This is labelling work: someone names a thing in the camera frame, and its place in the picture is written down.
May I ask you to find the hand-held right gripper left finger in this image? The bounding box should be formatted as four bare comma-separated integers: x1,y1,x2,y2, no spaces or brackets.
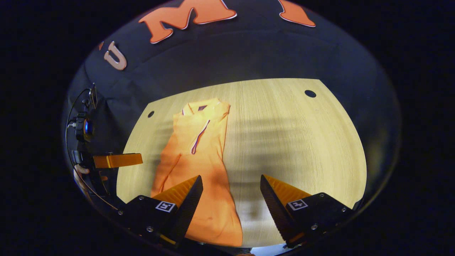
119,175,204,249

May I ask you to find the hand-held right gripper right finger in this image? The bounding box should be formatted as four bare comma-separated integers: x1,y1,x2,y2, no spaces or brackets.
260,174,356,249

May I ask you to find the orange T-shirt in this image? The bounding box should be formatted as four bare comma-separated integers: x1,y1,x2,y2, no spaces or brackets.
151,98,243,247

